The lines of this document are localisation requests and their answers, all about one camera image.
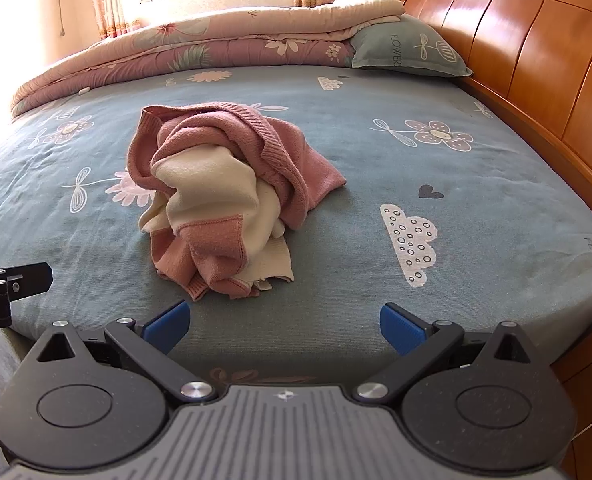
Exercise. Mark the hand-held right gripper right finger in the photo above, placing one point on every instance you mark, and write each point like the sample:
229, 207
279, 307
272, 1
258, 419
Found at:
401, 327

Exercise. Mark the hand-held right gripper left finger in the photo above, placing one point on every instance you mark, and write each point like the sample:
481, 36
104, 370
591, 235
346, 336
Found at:
168, 326

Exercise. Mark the pink and cream knit sweater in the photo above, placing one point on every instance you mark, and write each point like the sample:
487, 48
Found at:
215, 180

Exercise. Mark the blue floral bed sheet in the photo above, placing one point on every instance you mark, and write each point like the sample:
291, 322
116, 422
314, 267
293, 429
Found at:
426, 260

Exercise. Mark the pink floral folded quilt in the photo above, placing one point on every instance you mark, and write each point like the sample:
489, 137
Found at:
175, 55

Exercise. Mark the grey-green floral pillow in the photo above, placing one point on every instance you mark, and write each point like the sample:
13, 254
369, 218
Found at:
406, 47

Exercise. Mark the wooden bed headboard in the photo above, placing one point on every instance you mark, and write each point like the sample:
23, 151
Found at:
526, 35

